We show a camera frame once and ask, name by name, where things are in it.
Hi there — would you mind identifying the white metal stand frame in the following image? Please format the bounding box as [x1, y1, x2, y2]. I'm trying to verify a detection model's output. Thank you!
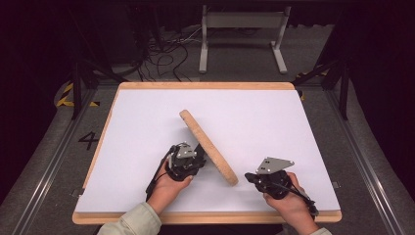
[198, 4, 292, 75]

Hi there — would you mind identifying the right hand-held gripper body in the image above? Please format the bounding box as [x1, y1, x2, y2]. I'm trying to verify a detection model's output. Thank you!
[254, 157, 296, 201]

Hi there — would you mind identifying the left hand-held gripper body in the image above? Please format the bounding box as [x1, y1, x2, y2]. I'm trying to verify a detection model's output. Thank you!
[164, 141, 208, 182]

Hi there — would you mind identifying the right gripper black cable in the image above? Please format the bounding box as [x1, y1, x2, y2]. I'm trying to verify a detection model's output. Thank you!
[276, 181, 320, 217]

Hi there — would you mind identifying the tangle of black floor cables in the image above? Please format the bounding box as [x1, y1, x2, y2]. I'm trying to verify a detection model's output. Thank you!
[136, 28, 204, 83]

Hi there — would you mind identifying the person's right hand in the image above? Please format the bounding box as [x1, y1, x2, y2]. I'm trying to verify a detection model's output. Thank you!
[262, 171, 316, 227]

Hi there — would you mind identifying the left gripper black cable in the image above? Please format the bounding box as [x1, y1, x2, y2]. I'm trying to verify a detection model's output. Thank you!
[145, 146, 178, 202]

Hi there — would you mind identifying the black tripod stand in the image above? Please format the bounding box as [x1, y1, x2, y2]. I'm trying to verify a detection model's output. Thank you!
[293, 58, 352, 120]
[67, 9, 129, 120]

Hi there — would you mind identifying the aluminium floor rail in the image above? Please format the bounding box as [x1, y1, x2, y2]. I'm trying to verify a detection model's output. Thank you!
[12, 87, 100, 235]
[325, 87, 408, 235]

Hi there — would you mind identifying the person's left hand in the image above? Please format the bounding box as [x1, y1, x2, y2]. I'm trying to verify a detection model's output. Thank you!
[146, 173, 195, 215]

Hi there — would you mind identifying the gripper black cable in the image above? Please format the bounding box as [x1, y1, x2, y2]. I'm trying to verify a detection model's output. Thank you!
[145, 146, 178, 202]
[276, 181, 320, 217]

